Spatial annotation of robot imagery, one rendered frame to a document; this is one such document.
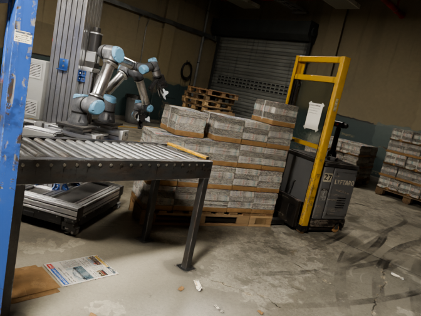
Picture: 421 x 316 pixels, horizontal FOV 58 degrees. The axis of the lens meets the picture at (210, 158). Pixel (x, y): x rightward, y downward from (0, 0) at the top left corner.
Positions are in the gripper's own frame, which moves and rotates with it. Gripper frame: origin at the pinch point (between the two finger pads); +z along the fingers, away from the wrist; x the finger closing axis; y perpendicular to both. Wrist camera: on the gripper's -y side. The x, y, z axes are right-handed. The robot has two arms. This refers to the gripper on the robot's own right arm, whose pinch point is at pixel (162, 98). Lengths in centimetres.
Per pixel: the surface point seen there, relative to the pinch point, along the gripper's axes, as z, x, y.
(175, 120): 19.5, -13.6, 1.0
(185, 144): 42.0, -18.1, 1.6
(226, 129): 45, -18, 44
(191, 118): 22.1, -17.9, 13.9
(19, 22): -81, -163, -89
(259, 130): 59, -19, 76
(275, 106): 44, -18, 101
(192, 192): 87, -19, -7
